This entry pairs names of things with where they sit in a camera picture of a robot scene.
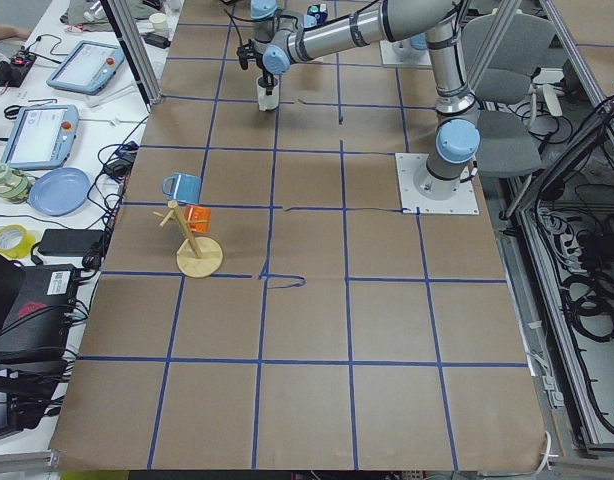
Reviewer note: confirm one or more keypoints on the yellow tape roll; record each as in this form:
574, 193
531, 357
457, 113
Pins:
16, 241

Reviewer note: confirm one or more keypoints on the lower blue teach pendant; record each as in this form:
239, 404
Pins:
42, 137

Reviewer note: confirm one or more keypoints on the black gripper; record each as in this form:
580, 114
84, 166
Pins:
265, 74

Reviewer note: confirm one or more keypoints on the white mug grey inside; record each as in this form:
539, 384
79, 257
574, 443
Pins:
267, 102

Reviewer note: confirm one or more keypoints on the black computer box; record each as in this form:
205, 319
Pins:
35, 302

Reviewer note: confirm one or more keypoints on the light blue plate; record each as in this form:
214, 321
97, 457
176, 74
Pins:
60, 191

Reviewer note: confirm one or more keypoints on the upper blue teach pendant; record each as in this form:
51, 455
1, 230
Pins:
88, 68

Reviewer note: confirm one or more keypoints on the aluminium frame post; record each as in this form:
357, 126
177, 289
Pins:
127, 34

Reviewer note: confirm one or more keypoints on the blue Pascual milk carton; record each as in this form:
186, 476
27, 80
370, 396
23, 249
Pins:
316, 15

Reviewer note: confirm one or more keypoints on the blue mug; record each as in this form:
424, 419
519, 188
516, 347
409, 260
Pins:
182, 187

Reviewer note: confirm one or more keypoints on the black power adapter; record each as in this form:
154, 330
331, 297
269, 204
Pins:
69, 242

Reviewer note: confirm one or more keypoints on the orange mug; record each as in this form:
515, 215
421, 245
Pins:
198, 218

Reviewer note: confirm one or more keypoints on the blue teach pendant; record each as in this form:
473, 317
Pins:
88, 68
42, 137

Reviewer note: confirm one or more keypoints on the grey office chair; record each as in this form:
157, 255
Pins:
507, 149

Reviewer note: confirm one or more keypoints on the wooden mug tree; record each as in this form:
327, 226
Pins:
198, 256

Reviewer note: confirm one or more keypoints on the white cream cup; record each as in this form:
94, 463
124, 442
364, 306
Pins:
159, 24

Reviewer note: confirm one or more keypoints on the green tape roll stack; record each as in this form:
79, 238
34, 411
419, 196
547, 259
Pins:
15, 185

